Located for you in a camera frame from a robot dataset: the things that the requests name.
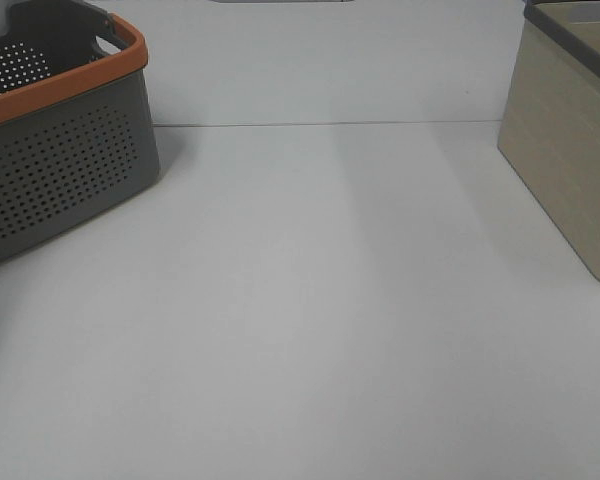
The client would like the grey basket with orange rim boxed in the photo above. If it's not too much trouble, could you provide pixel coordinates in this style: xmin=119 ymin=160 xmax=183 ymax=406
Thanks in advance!
xmin=0 ymin=1 xmax=160 ymax=262

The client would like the beige basket with grey rim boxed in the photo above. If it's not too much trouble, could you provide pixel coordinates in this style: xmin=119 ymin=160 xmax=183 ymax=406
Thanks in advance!
xmin=497 ymin=1 xmax=600 ymax=282

